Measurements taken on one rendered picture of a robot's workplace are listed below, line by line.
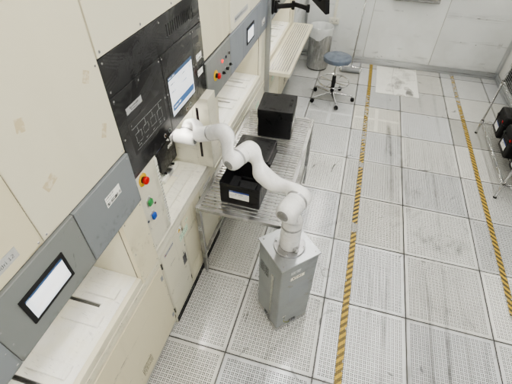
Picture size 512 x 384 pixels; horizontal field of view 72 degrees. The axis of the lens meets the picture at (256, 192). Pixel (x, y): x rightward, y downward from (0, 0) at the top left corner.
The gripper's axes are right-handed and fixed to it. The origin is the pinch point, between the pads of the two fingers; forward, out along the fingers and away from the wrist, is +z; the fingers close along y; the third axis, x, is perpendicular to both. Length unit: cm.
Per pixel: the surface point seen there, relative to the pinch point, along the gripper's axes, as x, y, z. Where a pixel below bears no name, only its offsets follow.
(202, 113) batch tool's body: 9.2, 14.2, -31.0
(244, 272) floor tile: -120, -8, -65
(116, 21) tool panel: 82, -46, -29
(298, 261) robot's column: -43, -39, -107
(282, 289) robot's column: -66, -47, -101
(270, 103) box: -19, 86, -58
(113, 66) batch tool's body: 69, -55, -29
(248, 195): -32, -6, -67
